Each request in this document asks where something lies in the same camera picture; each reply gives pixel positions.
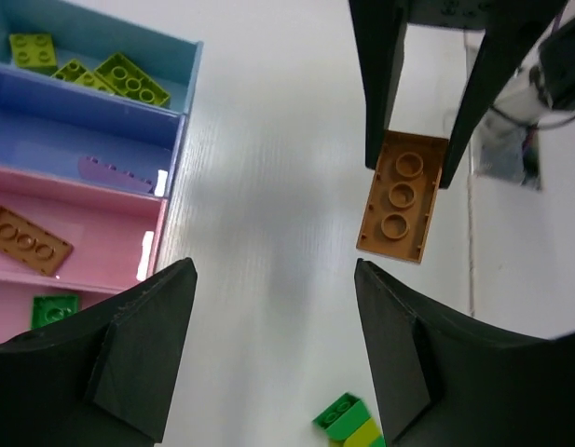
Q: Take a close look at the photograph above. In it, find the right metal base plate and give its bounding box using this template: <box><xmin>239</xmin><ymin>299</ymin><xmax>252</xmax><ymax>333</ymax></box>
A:
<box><xmin>471</xmin><ymin>110</ymin><xmax>542</xmax><ymax>191</ymax></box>

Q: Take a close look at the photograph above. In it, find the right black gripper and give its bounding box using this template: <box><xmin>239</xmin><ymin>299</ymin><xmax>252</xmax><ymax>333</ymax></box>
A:
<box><xmin>349</xmin><ymin>0</ymin><xmax>567</xmax><ymax>189</ymax></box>

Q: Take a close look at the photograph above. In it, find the dark blue bin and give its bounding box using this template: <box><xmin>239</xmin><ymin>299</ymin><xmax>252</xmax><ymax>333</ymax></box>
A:
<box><xmin>0</xmin><ymin>64</ymin><xmax>186</xmax><ymax>196</ymax></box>

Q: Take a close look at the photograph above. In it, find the lime small brick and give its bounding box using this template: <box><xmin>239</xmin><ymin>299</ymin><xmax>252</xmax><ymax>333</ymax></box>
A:
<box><xmin>51</xmin><ymin>59</ymin><xmax>116</xmax><ymax>95</ymax></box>

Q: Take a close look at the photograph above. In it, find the lime green brick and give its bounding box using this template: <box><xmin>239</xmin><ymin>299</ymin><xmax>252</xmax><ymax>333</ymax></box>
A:
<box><xmin>94</xmin><ymin>52</ymin><xmax>171</xmax><ymax>108</ymax></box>

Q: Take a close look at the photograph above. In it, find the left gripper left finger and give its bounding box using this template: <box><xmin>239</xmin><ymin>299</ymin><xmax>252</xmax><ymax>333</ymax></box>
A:
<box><xmin>0</xmin><ymin>258</ymin><xmax>197</xmax><ymax>446</ymax></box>

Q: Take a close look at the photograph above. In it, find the large pink bin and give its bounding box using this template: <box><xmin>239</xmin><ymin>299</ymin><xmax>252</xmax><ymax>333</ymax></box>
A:
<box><xmin>0</xmin><ymin>281</ymin><xmax>115</xmax><ymax>344</ymax></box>

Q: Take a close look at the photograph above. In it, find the dark green brick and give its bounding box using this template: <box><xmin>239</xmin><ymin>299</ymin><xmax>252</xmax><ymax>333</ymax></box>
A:
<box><xmin>30</xmin><ymin>294</ymin><xmax>81</xmax><ymax>330</ymax></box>

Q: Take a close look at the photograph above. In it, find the small pink bin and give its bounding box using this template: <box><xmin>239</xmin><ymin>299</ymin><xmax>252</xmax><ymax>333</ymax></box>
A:
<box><xmin>0</xmin><ymin>167</ymin><xmax>168</xmax><ymax>294</ymax></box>

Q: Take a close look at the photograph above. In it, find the small purple green brick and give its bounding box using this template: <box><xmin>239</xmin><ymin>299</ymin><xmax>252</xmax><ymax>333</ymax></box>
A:
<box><xmin>357</xmin><ymin>130</ymin><xmax>448</xmax><ymax>264</ymax></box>

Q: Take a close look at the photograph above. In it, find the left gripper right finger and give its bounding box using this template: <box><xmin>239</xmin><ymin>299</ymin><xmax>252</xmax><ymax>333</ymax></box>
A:
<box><xmin>354</xmin><ymin>260</ymin><xmax>575</xmax><ymax>446</ymax></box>

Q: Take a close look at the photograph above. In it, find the light blue bin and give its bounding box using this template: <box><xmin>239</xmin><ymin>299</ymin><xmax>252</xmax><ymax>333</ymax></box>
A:
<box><xmin>0</xmin><ymin>1</ymin><xmax>202</xmax><ymax>115</ymax></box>

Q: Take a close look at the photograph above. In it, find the long multicolour brick stack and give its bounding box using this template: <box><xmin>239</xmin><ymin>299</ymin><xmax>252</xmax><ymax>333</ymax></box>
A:
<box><xmin>312</xmin><ymin>392</ymin><xmax>387</xmax><ymax>447</ymax></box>

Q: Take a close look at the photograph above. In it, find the lime square brick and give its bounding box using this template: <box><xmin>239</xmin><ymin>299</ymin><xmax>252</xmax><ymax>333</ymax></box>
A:
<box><xmin>8</xmin><ymin>34</ymin><xmax>58</xmax><ymax>75</ymax></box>

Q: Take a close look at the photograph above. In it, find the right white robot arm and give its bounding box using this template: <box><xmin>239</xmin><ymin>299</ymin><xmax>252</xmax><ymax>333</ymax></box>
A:
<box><xmin>349</xmin><ymin>1</ymin><xmax>575</xmax><ymax>188</ymax></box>

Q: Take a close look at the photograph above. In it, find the orange flat brick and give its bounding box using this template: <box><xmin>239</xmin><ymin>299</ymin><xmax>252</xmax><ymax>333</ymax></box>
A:
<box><xmin>0</xmin><ymin>206</ymin><xmax>74</xmax><ymax>277</ymax></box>

